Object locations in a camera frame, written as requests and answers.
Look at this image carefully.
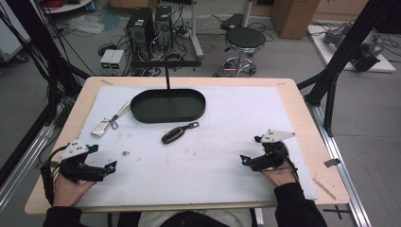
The cardboard box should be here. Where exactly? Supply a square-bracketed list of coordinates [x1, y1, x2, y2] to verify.
[270, 0, 322, 41]

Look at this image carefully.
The black key stand with tray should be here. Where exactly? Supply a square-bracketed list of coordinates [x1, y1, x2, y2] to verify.
[130, 60, 207, 125]

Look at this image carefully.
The narrow black computer tower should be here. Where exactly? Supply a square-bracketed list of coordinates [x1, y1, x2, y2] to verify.
[153, 5, 175, 53]

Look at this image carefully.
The large black computer tower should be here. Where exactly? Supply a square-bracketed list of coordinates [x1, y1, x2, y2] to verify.
[125, 7, 156, 61]

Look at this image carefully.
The white table mat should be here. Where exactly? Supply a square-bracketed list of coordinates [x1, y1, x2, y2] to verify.
[75, 85, 319, 209]

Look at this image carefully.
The grey and black device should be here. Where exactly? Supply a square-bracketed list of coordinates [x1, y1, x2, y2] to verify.
[351, 29, 386, 73]

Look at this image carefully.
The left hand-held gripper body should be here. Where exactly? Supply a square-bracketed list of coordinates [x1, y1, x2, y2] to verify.
[58, 139, 106, 183]

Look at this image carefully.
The black metal frame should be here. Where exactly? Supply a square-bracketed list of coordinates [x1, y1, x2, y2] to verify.
[0, 0, 92, 128]
[297, 0, 395, 138]

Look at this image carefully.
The clear plastic bag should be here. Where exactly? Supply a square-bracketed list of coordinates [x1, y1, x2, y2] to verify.
[66, 13, 106, 35]

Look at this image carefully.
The grey tape piece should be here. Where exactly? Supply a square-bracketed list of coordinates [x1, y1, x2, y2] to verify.
[323, 158, 342, 168]

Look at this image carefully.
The white floor board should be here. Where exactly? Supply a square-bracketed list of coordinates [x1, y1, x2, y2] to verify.
[306, 24, 397, 74]

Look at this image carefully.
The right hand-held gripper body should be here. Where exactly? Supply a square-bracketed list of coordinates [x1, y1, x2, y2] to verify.
[251, 129, 297, 173]

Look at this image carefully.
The black car key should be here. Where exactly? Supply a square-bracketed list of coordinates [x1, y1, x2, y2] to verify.
[161, 121, 201, 146]

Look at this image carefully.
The person's left hand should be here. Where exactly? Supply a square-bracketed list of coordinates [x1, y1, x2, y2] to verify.
[52, 171, 97, 208]

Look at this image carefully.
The thin wooden strip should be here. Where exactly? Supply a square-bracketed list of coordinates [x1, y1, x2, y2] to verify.
[312, 177, 338, 201]

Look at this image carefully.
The person's right hand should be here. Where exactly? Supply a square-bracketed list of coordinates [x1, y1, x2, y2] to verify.
[259, 160, 299, 189]

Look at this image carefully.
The wooden table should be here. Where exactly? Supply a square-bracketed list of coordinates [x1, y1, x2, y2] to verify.
[24, 76, 351, 216]

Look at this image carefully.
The white power supply unit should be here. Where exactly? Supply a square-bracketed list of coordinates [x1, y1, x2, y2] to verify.
[109, 49, 126, 77]
[99, 48, 116, 76]

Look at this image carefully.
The white metal stand leg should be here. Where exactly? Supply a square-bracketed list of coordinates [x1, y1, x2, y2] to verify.
[188, 0, 205, 61]

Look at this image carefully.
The person's torso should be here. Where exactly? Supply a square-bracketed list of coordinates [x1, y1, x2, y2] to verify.
[137, 207, 253, 227]

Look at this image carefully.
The black round stool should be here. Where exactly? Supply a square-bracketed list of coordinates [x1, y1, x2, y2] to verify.
[213, 26, 268, 79]

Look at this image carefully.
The aluminium rail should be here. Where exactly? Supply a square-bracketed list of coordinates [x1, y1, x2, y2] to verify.
[0, 124, 57, 210]
[304, 99, 374, 227]

